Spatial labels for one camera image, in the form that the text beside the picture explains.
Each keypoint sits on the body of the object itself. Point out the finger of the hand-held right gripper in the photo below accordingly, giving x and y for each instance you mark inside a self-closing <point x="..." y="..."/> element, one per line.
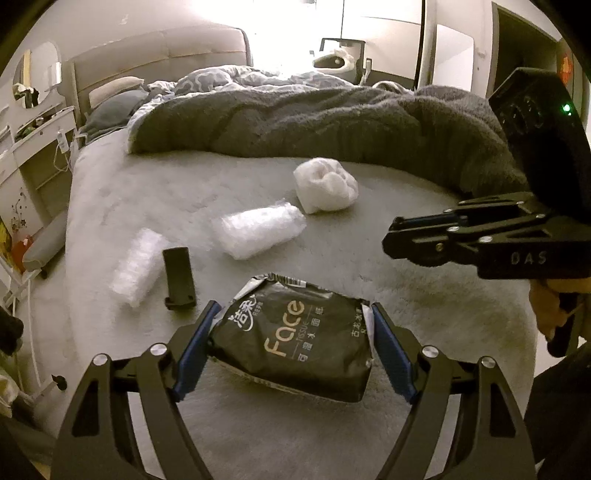
<point x="429" y="247"/>
<point x="485" y="210"/>

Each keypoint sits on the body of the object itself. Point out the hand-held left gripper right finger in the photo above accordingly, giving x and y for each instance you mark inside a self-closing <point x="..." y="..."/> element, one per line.
<point x="392" y="360"/>

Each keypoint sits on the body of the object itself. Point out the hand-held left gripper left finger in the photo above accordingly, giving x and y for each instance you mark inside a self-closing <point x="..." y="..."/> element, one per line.
<point x="194" y="360"/>

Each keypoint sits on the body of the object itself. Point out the black rectangular clip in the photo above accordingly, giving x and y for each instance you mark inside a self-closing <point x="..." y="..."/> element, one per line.
<point x="178" y="274"/>

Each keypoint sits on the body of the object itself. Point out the black tissue pack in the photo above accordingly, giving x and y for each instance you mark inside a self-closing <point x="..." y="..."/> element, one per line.
<point x="286" y="341"/>

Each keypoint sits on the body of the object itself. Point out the bubble wrap piece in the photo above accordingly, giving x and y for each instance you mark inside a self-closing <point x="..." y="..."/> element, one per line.
<point x="258" y="228"/>
<point x="136" y="267"/>

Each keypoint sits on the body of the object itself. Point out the white cloth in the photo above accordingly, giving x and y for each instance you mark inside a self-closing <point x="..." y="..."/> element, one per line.
<point x="323" y="187"/>

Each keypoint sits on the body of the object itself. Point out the person's right forearm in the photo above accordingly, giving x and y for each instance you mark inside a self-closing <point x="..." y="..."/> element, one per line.
<point x="563" y="415"/>

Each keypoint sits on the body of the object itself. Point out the person's right hand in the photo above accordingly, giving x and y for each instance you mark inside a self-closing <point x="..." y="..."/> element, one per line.
<point x="542" y="304"/>

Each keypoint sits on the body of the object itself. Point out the white flat panel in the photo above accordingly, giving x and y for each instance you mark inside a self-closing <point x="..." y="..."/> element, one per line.
<point x="448" y="55"/>

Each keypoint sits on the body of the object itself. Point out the dark grey fleece blanket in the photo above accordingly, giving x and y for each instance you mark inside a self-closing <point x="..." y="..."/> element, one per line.
<point x="323" y="124"/>

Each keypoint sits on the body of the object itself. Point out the white clothes rack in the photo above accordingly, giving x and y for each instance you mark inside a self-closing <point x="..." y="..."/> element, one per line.
<point x="23" y="323"/>

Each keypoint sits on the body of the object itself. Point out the grey bed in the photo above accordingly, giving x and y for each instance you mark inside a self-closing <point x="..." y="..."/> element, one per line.
<point x="138" y="194"/>

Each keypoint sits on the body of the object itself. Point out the black pants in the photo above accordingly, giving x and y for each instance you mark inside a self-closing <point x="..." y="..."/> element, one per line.
<point x="9" y="330"/>

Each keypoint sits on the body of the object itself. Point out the grey cushioned rolling stool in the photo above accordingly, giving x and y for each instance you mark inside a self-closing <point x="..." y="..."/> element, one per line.
<point x="46" y="240"/>

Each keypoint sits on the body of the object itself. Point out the white sliding door wardrobe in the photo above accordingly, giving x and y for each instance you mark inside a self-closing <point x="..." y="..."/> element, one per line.
<point x="388" y="41"/>

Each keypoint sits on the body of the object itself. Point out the beige cat bed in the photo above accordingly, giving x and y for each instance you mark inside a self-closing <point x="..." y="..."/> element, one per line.
<point x="332" y="60"/>

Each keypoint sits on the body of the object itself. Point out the white dressing table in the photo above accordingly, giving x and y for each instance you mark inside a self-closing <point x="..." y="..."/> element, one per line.
<point x="41" y="175"/>

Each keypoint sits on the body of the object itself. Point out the grey pillow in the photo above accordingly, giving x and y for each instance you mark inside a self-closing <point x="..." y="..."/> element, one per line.
<point x="115" y="110"/>

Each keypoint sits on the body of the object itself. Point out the blue patterned duvet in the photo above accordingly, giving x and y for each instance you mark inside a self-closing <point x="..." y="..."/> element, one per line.
<point x="221" y="76"/>

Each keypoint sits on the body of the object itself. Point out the white pillow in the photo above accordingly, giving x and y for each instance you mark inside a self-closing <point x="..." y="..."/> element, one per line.
<point x="113" y="90"/>

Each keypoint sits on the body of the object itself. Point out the grey padded headboard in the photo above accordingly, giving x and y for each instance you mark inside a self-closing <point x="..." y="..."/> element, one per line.
<point x="161" y="55"/>

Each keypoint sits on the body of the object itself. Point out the oval mirror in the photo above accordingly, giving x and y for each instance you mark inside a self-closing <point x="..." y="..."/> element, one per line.
<point x="41" y="64"/>

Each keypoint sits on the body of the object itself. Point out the red wall decoration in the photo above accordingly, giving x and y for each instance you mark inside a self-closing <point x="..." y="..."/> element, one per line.
<point x="567" y="64"/>

